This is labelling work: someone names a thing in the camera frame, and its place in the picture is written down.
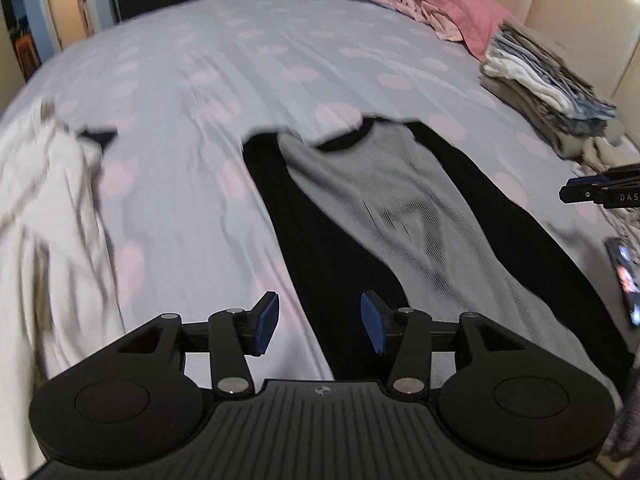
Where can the smartphone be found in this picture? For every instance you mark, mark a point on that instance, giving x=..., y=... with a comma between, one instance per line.
x=627, y=280

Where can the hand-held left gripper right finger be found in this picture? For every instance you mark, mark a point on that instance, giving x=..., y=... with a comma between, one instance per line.
x=372, y=322

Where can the dark blue cloth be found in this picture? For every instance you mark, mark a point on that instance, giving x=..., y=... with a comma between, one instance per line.
x=100, y=137

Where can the wall poster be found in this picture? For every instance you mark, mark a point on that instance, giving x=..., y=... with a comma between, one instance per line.
x=26, y=50

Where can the light pink garment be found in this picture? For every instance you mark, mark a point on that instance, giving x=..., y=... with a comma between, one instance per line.
x=395, y=2

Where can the grey and black shirt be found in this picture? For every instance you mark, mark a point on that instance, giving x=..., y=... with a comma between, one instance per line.
x=390, y=200

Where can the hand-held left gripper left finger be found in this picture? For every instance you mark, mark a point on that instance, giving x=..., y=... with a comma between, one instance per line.
x=266, y=322

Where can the white garment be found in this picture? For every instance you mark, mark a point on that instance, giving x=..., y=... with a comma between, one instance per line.
x=45, y=240

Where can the pink pillow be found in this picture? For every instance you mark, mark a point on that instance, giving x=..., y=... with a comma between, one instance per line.
x=450, y=0

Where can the stack of folded clothes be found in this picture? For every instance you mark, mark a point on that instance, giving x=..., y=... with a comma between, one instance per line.
x=540, y=75

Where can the pink dotted bed sheet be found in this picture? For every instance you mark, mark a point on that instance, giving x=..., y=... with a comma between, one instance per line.
x=210, y=75

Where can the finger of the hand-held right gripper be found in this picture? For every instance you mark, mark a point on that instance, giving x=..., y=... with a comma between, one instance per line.
x=612, y=176
x=607, y=195

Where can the person's purple fuzzy clothing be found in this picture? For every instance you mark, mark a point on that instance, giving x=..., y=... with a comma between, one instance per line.
x=627, y=440

